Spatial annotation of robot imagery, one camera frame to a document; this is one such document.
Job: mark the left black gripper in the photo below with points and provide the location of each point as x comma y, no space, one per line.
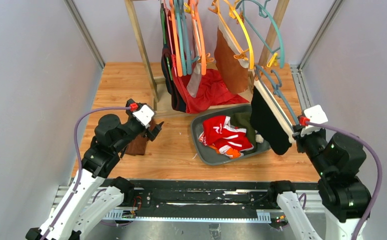
151,130

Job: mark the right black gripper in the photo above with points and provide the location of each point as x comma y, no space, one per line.
299,135

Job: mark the black underwear cream waistband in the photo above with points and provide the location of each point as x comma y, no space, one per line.
269,119

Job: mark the blue-grey plastic clip hanger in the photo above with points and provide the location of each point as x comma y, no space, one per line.
276,84

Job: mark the red underwear white trim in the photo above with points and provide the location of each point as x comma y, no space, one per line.
219,131

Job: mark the teal plastic clip hanger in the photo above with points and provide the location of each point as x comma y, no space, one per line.
273,53

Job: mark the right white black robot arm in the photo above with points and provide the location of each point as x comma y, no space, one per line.
344,197

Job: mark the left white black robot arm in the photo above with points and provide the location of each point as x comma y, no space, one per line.
74,218

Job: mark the orange plastic hanger left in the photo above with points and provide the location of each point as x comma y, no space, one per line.
179,66

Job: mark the orange plastic hanger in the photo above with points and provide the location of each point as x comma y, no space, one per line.
204,57
179,66

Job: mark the dark green underwear in basin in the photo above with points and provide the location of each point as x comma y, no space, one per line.
241,120

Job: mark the orange underwear in basin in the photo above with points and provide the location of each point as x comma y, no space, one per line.
225,150

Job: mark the teal plastic hanger pair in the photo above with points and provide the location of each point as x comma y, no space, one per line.
183,36

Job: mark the brown underwear on hanger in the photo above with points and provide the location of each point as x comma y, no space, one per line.
232,73

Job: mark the orange clip hanger with brown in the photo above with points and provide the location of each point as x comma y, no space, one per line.
239,53

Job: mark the orange plastic hanger right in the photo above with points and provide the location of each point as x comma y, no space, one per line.
204,57

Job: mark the yellow plastic clip hanger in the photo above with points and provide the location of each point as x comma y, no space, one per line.
246,32

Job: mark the brown cloth on table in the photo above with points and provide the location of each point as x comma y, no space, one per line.
137,144

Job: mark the wooden clothes rack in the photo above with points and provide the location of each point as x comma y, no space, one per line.
161,100

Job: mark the dark navy garment hanging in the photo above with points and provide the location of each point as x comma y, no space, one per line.
177,102

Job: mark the grey plastic basin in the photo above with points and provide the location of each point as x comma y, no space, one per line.
208,155

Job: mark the large red garment hanging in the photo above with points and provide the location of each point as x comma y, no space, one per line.
212,91

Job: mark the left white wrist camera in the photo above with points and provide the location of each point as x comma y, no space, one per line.
144,114

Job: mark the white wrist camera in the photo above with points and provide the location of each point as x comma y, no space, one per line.
310,116
144,114

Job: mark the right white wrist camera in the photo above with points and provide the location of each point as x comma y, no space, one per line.
310,116

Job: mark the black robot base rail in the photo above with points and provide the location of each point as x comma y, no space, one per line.
197,201

